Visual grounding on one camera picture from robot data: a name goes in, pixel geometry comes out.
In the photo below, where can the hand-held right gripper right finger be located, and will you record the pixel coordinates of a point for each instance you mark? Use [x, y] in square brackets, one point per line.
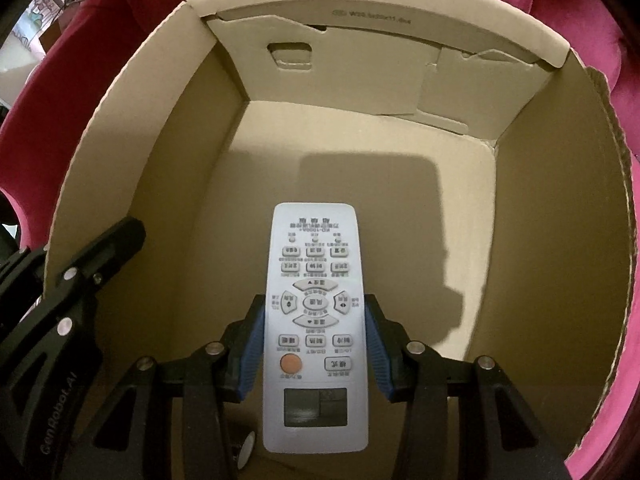
[377, 360]

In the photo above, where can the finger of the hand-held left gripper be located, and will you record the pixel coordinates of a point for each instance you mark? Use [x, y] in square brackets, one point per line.
[110, 250]
[20, 280]

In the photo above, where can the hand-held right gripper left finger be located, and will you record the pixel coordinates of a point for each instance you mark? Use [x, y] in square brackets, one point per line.
[252, 360]

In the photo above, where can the white remote control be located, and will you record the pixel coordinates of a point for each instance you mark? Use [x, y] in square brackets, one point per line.
[315, 240]

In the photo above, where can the cardboard box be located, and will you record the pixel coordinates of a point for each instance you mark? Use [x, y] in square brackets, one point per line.
[350, 160]

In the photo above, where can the pink cartoon curtain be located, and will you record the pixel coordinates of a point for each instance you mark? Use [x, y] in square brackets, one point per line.
[35, 25]

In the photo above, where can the red velvet tufted sofa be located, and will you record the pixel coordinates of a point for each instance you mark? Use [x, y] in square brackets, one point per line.
[575, 10]

